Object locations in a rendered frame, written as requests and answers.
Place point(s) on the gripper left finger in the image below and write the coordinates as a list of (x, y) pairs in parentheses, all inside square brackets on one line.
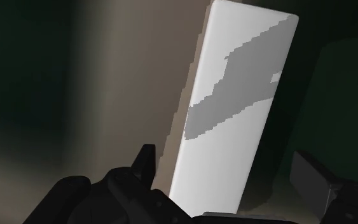
[(119, 198)]

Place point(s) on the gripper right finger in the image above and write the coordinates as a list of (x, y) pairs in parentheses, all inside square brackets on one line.
[(346, 201)]

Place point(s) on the white rectangular table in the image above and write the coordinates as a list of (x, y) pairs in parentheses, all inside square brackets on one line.
[(219, 167)]

